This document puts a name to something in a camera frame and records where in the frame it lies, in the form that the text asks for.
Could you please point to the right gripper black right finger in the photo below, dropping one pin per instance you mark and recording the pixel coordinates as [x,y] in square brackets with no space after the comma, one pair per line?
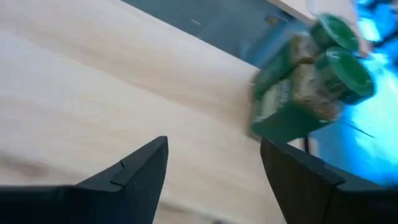
[311,199]

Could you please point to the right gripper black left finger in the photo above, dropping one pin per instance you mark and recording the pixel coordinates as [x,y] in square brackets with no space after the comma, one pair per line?
[93,205]

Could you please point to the green lidded spice jar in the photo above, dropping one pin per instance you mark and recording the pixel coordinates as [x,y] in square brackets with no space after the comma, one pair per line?
[345,74]
[334,31]

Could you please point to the wooden shelf with black legs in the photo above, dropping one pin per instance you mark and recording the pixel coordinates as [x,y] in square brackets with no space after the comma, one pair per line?
[93,93]

